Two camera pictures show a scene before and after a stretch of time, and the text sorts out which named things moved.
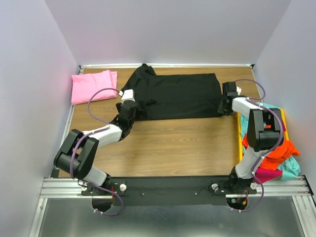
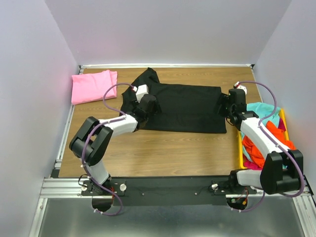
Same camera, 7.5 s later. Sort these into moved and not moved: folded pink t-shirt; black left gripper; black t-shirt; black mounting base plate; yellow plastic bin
Moved: black left gripper; black t-shirt
Not moved: yellow plastic bin; black mounting base plate; folded pink t-shirt
